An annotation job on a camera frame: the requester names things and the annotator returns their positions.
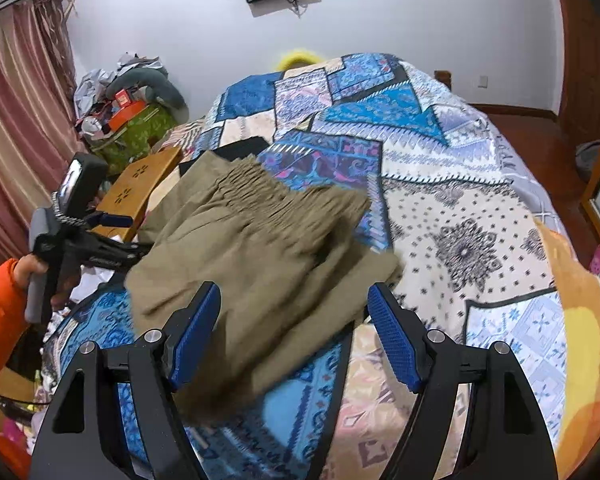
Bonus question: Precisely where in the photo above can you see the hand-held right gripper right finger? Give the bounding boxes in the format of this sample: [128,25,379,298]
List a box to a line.
[367,282,556,480]

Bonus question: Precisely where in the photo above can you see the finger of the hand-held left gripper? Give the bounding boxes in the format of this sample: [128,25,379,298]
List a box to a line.
[86,212,134,229]
[107,240,153,261]

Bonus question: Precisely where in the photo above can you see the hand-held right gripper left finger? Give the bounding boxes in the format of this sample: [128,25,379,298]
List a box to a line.
[28,281,222,480]

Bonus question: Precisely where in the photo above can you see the khaki pants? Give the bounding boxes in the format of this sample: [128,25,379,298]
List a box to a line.
[124,150,403,423]

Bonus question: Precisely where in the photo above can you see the person's left hand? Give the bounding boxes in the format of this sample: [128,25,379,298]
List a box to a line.
[16,254,83,312]

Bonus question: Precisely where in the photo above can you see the bamboo lap table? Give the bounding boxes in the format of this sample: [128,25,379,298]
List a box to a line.
[87,147,183,241]

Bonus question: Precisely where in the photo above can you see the pink striped curtain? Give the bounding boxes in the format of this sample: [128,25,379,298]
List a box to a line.
[0,2,76,271]

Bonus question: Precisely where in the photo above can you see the orange box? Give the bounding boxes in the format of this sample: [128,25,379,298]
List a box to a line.
[109,100,148,131]

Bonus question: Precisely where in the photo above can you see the pile of pale clothes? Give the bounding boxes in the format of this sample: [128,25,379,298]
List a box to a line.
[74,52,168,111]

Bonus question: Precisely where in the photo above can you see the striped bed sheet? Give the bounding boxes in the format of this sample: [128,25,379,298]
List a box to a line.
[167,117,208,148]

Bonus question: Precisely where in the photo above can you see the black garment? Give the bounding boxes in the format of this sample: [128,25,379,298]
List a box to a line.
[179,136,271,177]

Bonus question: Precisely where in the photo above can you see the brown patterned curtain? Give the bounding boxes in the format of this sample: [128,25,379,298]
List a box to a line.
[32,0,78,96]

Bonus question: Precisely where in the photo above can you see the blue patchwork quilt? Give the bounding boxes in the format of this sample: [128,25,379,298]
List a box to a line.
[40,52,600,480]

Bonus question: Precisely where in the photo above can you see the grey basket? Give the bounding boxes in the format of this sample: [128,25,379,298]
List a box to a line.
[575,139,600,181]

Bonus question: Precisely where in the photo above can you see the wooden door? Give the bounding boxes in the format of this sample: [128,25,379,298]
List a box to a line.
[550,0,600,136]

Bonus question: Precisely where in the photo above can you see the yellow foam ring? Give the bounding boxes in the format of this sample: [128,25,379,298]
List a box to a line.
[275,48,326,71]

